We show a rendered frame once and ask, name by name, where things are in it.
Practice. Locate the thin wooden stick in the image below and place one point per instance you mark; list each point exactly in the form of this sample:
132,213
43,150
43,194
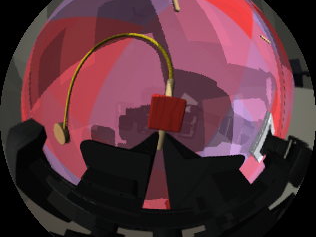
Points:
176,6

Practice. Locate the round wooden button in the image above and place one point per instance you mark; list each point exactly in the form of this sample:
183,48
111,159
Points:
61,134

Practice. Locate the yellow string with wooden stick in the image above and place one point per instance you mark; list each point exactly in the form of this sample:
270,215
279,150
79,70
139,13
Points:
170,80

